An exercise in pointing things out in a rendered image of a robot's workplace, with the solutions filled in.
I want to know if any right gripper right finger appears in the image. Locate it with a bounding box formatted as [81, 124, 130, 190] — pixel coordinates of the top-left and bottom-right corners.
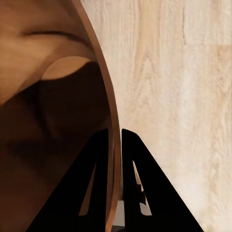
[121, 129, 203, 232]

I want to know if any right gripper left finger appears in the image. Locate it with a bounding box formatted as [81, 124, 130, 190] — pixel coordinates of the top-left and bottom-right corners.
[25, 129, 109, 232]

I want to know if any trash can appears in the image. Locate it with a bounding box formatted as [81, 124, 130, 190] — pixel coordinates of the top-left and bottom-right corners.
[0, 0, 122, 232]

